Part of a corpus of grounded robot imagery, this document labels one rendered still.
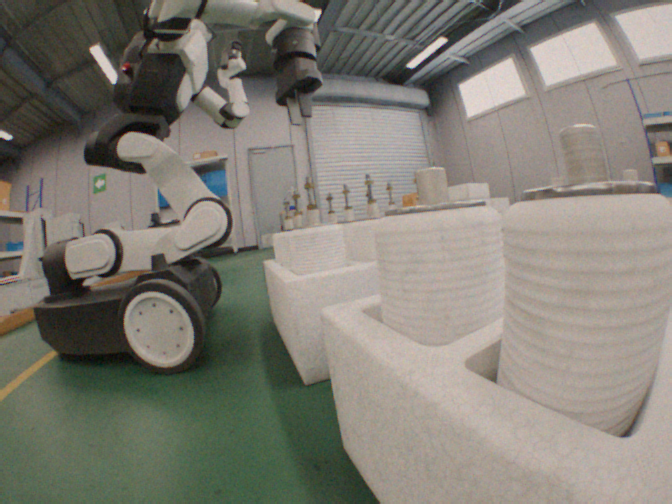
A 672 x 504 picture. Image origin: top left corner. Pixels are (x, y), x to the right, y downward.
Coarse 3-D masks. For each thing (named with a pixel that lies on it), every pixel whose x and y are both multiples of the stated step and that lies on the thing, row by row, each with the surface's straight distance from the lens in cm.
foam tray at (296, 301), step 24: (264, 264) 74; (360, 264) 46; (288, 288) 41; (312, 288) 41; (336, 288) 43; (360, 288) 44; (288, 312) 44; (312, 312) 42; (288, 336) 52; (312, 336) 43; (312, 360) 45
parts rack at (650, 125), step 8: (640, 112) 464; (648, 120) 461; (656, 120) 461; (664, 120) 463; (648, 128) 515; (656, 128) 518; (664, 128) 519; (648, 144) 455; (656, 160) 452; (664, 160) 453; (656, 184) 450
